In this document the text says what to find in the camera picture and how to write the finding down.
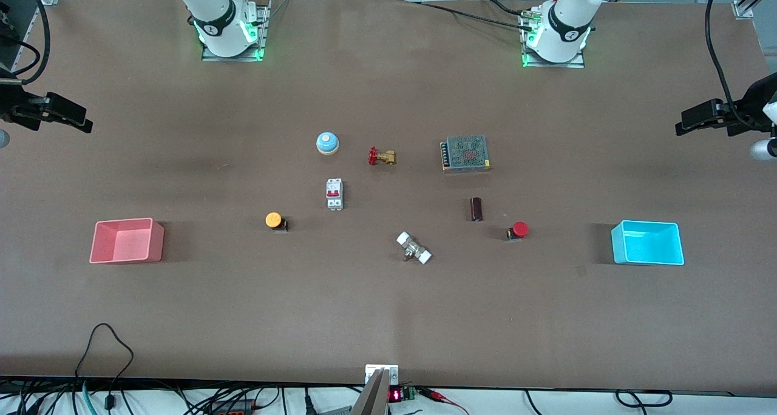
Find cyan plastic bin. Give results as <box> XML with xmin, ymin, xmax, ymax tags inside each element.
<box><xmin>611</xmin><ymin>220</ymin><xmax>685</xmax><ymax>266</ymax></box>

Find pink plastic bin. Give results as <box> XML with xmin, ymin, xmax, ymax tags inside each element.
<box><xmin>89</xmin><ymin>217</ymin><xmax>165</xmax><ymax>265</ymax></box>

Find metal mesh power supply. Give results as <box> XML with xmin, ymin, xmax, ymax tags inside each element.
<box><xmin>440</xmin><ymin>135</ymin><xmax>492</xmax><ymax>174</ymax></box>

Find metal fitting white caps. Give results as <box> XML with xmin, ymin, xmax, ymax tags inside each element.
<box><xmin>396</xmin><ymin>231</ymin><xmax>433</xmax><ymax>265</ymax></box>

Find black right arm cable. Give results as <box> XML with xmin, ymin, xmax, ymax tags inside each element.
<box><xmin>0</xmin><ymin>0</ymin><xmax>50</xmax><ymax>87</ymax></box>

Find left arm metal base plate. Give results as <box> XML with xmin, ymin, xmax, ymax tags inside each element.
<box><xmin>521</xmin><ymin>7</ymin><xmax>586</xmax><ymax>69</ymax></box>

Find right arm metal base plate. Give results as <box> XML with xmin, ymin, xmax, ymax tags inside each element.
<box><xmin>202</xmin><ymin>0</ymin><xmax>271</xmax><ymax>62</ymax></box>

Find black looped cable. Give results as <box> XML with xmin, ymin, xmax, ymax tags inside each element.
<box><xmin>75</xmin><ymin>323</ymin><xmax>135</xmax><ymax>411</ymax></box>

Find black base power cable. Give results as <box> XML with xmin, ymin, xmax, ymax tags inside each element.
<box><xmin>401</xmin><ymin>0</ymin><xmax>538</xmax><ymax>32</ymax></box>

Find black coiled cable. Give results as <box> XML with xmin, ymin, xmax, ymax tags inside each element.
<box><xmin>615</xmin><ymin>389</ymin><xmax>673</xmax><ymax>408</ymax></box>

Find red clip lead wire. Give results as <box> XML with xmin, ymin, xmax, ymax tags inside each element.
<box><xmin>418</xmin><ymin>387</ymin><xmax>471</xmax><ymax>415</ymax></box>

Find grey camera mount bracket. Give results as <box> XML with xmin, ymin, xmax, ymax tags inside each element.
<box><xmin>350</xmin><ymin>364</ymin><xmax>400</xmax><ymax>415</ymax></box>

